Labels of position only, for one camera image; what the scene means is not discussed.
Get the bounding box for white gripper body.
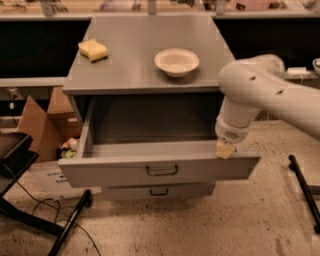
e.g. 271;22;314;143
215;116;249;144

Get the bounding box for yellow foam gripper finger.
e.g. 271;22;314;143
216;139;236;159

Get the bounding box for grey metal drawer cabinet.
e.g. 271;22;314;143
62;13;236;201

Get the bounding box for grey bottom drawer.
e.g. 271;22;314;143
102;183;215;201

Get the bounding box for white bowl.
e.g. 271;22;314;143
154;48;200;78

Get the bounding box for black stand leg right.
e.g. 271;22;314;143
289;155;320;234

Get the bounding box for black cable on floor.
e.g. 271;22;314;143
6;164;102;256

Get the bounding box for grey top drawer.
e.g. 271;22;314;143
59;93;259;188

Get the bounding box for colourful items in box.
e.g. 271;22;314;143
56;138;80;159

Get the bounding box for black stand left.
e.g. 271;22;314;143
0;132;92;256

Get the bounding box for brown cardboard box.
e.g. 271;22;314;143
16;86;101;194

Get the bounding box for yellow sponge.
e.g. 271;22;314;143
78;39;108;62

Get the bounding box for grey drawer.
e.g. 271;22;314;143
102;183;215;201
59;93;259;188

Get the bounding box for white power adapters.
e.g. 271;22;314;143
287;67;309;76

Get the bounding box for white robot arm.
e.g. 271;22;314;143
215;54;320;159

